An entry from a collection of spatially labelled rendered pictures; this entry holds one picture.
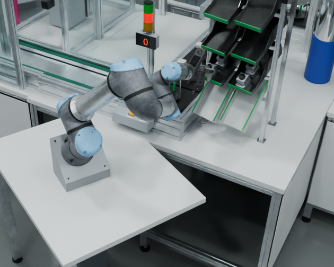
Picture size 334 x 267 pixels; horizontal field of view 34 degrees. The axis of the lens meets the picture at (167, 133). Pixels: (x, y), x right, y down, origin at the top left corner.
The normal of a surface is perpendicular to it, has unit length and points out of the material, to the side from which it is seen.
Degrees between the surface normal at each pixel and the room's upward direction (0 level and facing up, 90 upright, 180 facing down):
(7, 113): 90
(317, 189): 90
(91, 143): 52
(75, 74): 0
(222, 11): 25
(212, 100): 45
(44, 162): 0
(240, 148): 0
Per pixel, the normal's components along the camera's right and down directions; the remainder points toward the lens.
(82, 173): 0.38, -0.19
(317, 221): 0.03, -0.80
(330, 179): -0.47, 0.52
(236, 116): -0.42, -0.24
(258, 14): -0.23, -0.53
